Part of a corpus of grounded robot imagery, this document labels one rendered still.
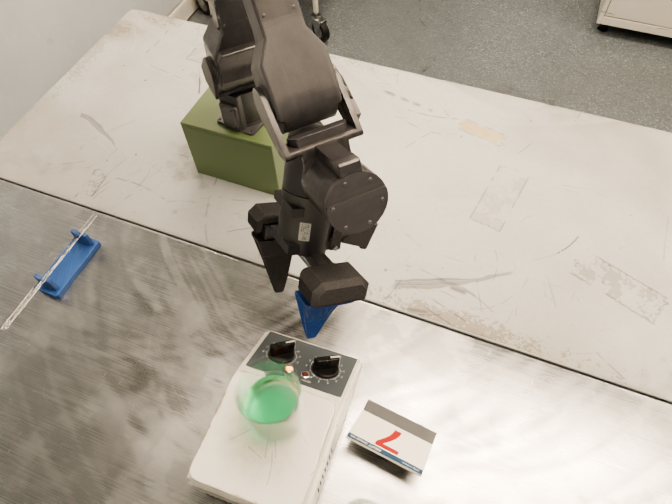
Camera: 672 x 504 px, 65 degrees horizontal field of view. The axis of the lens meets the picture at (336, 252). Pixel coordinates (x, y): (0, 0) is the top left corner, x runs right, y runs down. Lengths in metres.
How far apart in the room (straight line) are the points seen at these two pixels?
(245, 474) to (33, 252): 0.49
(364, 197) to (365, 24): 2.37
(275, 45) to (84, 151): 0.58
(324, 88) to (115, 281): 0.46
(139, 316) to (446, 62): 2.07
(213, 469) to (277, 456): 0.06
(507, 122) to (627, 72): 1.82
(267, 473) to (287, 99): 0.36
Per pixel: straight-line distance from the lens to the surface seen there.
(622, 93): 2.65
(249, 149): 0.78
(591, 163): 0.95
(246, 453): 0.58
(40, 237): 0.91
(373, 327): 0.71
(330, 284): 0.49
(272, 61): 0.47
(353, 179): 0.43
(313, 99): 0.47
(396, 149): 0.90
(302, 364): 0.64
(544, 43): 2.80
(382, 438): 0.64
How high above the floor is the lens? 1.54
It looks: 57 degrees down
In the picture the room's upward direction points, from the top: 2 degrees counter-clockwise
